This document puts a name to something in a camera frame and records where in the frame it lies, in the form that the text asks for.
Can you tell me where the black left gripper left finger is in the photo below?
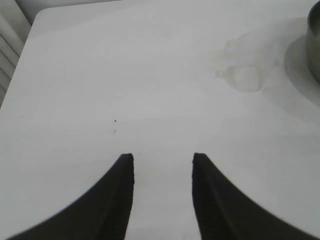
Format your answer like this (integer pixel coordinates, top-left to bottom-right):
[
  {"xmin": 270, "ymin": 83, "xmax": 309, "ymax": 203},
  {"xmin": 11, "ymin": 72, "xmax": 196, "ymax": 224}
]
[{"xmin": 7, "ymin": 152, "xmax": 135, "ymax": 240}]

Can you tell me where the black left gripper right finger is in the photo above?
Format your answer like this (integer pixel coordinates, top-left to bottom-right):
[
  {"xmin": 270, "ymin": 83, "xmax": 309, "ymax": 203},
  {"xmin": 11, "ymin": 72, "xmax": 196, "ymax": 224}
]
[{"xmin": 191, "ymin": 152, "xmax": 320, "ymax": 240}]

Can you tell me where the stainless steel mixing bowl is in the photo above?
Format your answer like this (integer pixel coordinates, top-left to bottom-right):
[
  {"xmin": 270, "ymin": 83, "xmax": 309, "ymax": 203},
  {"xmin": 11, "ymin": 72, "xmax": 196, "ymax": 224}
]
[{"xmin": 305, "ymin": 3, "xmax": 320, "ymax": 84}]

